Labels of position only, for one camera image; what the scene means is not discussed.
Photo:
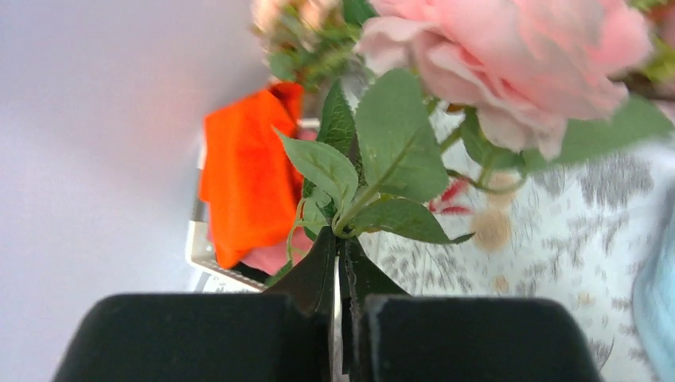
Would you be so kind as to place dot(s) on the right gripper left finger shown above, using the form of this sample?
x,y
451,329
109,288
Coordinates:
x,y
280,334

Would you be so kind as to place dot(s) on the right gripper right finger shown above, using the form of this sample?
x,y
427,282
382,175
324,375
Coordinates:
x,y
397,337

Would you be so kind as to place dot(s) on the pink fake flower stem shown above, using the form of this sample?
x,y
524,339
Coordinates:
x,y
428,96

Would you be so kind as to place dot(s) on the pink cloth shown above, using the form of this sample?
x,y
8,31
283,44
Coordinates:
x,y
271,259

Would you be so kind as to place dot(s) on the orange cloth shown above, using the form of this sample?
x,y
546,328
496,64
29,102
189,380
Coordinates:
x,y
248,183

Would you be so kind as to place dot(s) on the floral tablecloth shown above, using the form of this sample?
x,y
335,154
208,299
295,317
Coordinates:
x,y
576,234

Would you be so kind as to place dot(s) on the light blue towel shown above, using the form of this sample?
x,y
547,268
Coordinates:
x,y
653,302

